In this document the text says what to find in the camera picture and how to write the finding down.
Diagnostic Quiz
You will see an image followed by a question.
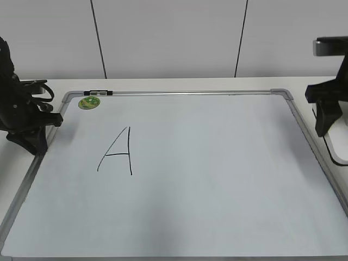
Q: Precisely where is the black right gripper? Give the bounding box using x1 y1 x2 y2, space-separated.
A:
305 54 347 137

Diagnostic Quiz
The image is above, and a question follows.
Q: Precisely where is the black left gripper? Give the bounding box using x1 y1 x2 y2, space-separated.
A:
1 39 63 156

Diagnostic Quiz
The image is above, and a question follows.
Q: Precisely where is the white rectangular board eraser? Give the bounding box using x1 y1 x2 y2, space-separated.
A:
322 103 347 166

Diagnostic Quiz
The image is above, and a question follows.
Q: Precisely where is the green round magnet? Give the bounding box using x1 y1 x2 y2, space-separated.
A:
78 96 101 110

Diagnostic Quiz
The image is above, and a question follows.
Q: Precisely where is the black and silver board clip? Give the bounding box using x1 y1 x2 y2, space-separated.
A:
83 90 113 96

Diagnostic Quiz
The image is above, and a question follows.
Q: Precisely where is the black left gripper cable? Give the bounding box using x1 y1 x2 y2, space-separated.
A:
20 79 56 113

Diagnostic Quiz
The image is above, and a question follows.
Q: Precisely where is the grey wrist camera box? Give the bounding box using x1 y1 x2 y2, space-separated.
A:
313 36 348 57

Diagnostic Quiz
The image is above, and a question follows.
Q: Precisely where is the white board with grey frame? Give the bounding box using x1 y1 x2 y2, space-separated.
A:
1 89 347 260

